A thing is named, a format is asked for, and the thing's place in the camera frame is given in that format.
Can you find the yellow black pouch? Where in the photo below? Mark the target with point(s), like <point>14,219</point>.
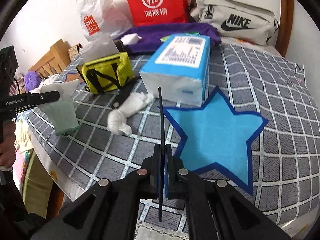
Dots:
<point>107,73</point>

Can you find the purple fleece towel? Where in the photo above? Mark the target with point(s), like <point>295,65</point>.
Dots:
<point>152,35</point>

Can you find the grey checkered bed sheet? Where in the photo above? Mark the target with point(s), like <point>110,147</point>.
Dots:
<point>285,155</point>

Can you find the orange felt star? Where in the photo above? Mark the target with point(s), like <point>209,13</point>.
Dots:
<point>71,77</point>

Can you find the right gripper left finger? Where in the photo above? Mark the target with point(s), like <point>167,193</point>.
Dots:
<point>108,209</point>

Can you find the blue felt star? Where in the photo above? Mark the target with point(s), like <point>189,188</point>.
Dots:
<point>217,137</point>

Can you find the wooden headboard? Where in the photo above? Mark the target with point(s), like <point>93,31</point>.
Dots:
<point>53,62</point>

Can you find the white sponge block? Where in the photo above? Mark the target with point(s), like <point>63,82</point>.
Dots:
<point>130,39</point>

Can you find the blue tissue pack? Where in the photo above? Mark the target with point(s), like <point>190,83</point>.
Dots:
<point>179,67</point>

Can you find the wooden door frame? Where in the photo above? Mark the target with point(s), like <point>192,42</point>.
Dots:
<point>285,26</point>

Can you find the left hand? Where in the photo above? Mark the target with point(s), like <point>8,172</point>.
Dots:
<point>8,149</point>

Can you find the red Haidilao paper bag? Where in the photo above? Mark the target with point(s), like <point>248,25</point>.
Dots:
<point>149,12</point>

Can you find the purple plush toy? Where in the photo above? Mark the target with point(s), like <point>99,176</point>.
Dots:
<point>32,80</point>

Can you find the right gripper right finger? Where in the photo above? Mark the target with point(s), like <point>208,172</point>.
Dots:
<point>215,210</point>

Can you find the mint green glove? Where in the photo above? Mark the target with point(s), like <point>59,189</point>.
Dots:
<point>62,112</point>

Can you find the patterned book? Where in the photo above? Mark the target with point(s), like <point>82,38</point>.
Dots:
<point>74,51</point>

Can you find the beige Nike waist bag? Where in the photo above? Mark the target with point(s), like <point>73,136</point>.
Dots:
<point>236,19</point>

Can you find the dark green tin box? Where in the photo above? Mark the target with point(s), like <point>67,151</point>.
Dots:
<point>101,47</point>

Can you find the white Miniso plastic bag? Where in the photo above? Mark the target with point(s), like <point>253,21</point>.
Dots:
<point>101,17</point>

